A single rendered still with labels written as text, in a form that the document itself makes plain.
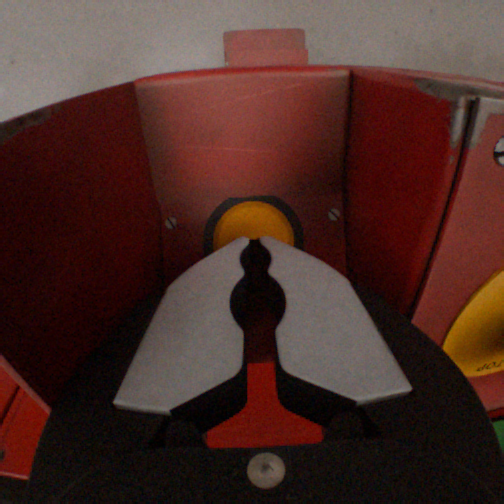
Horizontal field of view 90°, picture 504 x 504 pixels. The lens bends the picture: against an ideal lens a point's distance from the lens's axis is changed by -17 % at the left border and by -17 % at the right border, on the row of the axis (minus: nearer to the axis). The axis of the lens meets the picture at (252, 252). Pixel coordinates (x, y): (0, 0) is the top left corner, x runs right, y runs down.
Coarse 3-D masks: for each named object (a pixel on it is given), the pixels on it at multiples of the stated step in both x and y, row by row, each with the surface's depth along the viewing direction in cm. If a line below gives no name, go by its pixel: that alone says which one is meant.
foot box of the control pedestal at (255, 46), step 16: (224, 32) 64; (240, 32) 64; (256, 32) 64; (272, 32) 64; (288, 32) 64; (304, 32) 64; (224, 48) 66; (240, 48) 66; (256, 48) 66; (272, 48) 66; (288, 48) 66; (304, 48) 66; (240, 64) 59; (256, 64) 59; (272, 64) 59
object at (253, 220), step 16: (240, 208) 14; (256, 208) 14; (272, 208) 14; (224, 224) 14; (240, 224) 14; (256, 224) 14; (272, 224) 14; (288, 224) 14; (224, 240) 14; (288, 240) 14; (256, 272) 14
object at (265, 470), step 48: (192, 432) 5; (336, 432) 5; (96, 480) 4; (144, 480) 4; (192, 480) 4; (240, 480) 4; (288, 480) 4; (336, 480) 4; (384, 480) 4; (432, 480) 4; (480, 480) 3
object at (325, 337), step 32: (256, 256) 13; (288, 256) 10; (288, 288) 9; (320, 288) 9; (352, 288) 9; (288, 320) 8; (320, 320) 8; (352, 320) 7; (288, 352) 7; (320, 352) 7; (352, 352) 7; (384, 352) 6; (288, 384) 6; (320, 384) 6; (352, 384) 6; (384, 384) 6; (320, 416) 6
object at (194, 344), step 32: (224, 256) 11; (192, 288) 9; (224, 288) 9; (160, 320) 8; (192, 320) 8; (224, 320) 8; (160, 352) 7; (192, 352) 7; (224, 352) 7; (128, 384) 6; (160, 384) 6; (192, 384) 6; (224, 384) 6; (192, 416) 6; (224, 416) 7
